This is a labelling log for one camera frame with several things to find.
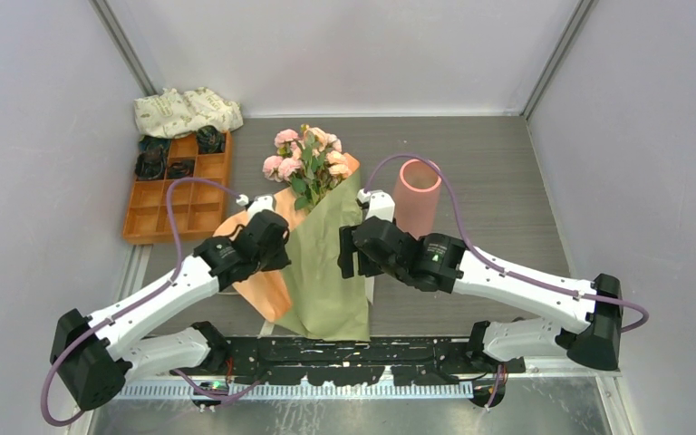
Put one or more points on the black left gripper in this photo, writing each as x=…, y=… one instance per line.
x=282, y=259

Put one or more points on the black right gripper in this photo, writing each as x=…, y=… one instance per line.
x=346, y=260

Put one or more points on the pink cylindrical vase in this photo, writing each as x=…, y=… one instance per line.
x=416, y=195

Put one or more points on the green orange wrapping paper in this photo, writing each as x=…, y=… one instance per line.
x=310, y=297

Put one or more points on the green paper flower bouquet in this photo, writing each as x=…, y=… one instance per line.
x=311, y=162

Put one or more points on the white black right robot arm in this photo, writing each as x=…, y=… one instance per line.
x=576, y=318

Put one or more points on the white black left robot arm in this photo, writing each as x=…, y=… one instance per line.
x=96, y=355

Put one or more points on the orange wooden compartment tray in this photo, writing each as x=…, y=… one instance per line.
x=198, y=208

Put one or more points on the dark rolled sock middle centre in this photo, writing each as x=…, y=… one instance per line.
x=179, y=169

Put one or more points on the dark rolled sock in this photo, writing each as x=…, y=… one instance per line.
x=210, y=140
x=147, y=143
x=179, y=169
x=150, y=165

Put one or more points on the dark rolled sock top right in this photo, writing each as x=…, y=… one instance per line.
x=210, y=140

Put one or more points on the dark rolled sock middle left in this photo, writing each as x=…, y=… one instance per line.
x=150, y=165

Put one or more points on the dark rolled sock top left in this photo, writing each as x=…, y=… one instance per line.
x=147, y=143

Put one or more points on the cream printed cloth bag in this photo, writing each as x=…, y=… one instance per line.
x=175, y=114

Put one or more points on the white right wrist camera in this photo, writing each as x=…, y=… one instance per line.
x=376, y=204

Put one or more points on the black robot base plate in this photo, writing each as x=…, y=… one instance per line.
x=281, y=360

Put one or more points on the aluminium frame rail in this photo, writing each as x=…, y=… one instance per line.
x=98, y=354

